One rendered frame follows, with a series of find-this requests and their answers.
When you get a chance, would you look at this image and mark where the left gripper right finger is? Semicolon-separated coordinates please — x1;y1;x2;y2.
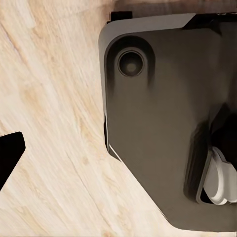
221;131;237;171

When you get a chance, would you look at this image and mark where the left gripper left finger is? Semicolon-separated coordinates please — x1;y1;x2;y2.
0;131;26;190

